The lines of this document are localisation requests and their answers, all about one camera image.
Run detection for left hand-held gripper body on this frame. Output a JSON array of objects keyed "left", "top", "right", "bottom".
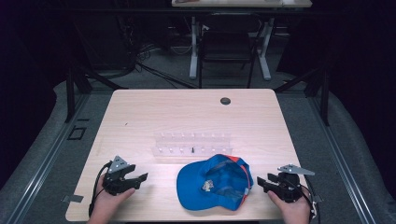
[{"left": 102, "top": 155, "right": 140, "bottom": 197}]

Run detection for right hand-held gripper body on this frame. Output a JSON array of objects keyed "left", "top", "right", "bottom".
[{"left": 273, "top": 163, "right": 316, "bottom": 204}]

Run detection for person's right hand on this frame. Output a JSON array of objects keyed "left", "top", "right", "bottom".
[{"left": 266, "top": 188, "right": 313, "bottom": 224}]

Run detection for person's left hand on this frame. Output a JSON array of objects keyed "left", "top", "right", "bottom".
[{"left": 86, "top": 175, "right": 137, "bottom": 224}]

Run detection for grey tape strip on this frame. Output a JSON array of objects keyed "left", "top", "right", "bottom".
[{"left": 61, "top": 194, "right": 85, "bottom": 204}]

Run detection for blue baseball cap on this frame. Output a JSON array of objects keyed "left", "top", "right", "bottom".
[{"left": 176, "top": 153, "right": 255, "bottom": 212}]

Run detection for clear acrylic rack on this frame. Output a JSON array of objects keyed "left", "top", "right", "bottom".
[{"left": 150, "top": 131, "right": 234, "bottom": 158}]

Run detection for black metal stand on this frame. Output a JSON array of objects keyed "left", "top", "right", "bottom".
[
  {"left": 273, "top": 65, "right": 332, "bottom": 127},
  {"left": 64, "top": 60, "right": 129, "bottom": 124}
]

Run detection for black chair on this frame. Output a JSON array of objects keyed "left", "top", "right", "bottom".
[{"left": 198, "top": 12, "right": 263, "bottom": 90}]

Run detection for white desk with legs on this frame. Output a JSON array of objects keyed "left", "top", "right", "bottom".
[{"left": 170, "top": 0, "right": 314, "bottom": 82}]

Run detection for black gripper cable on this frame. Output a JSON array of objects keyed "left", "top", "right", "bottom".
[
  {"left": 299, "top": 175, "right": 322, "bottom": 224},
  {"left": 88, "top": 161, "right": 112, "bottom": 218}
]

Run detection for black floor cables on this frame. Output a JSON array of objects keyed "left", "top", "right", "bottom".
[{"left": 135, "top": 43, "right": 198, "bottom": 90}]

